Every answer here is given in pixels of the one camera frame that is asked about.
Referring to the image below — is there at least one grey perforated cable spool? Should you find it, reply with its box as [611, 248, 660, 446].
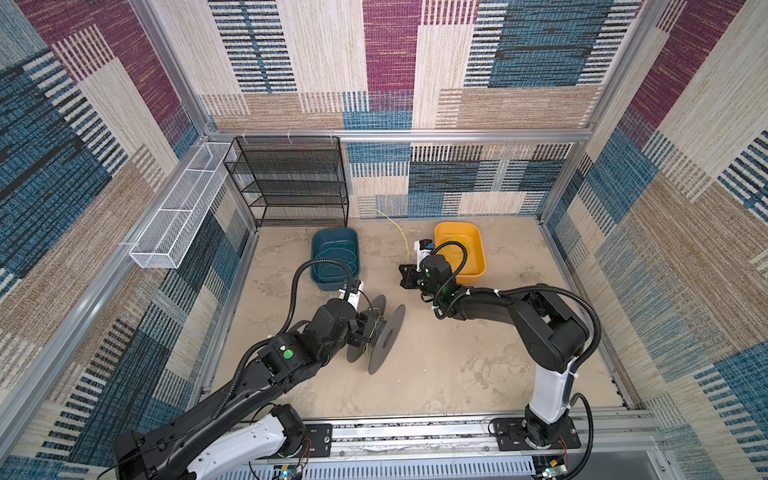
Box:
[346, 295, 406, 375]

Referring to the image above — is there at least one yellow cable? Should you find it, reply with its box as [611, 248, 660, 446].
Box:
[358, 208, 412, 346]

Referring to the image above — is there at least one yellow plastic bin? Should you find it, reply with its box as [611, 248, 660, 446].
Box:
[434, 222, 487, 285]

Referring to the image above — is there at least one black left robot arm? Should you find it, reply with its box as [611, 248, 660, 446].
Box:
[108, 262, 363, 479]

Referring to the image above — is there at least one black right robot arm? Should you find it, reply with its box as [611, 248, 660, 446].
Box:
[399, 239, 602, 449]

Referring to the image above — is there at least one teal plastic bin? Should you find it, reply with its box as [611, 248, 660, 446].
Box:
[310, 228, 361, 291]

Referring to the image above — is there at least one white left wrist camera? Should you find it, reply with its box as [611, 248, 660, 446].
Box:
[339, 280, 364, 310]

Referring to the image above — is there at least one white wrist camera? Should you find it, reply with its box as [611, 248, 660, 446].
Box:
[414, 239, 435, 271]
[339, 280, 364, 310]

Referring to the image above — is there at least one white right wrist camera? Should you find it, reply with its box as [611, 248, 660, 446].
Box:
[414, 239, 435, 271]

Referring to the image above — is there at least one green cable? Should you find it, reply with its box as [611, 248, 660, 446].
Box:
[314, 239, 359, 282]

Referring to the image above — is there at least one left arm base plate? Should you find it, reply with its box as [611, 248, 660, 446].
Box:
[266, 423, 333, 460]

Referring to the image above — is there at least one black wire mesh shelf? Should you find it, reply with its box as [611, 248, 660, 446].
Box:
[224, 136, 350, 227]

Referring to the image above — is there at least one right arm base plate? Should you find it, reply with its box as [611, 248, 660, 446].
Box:
[488, 414, 582, 452]

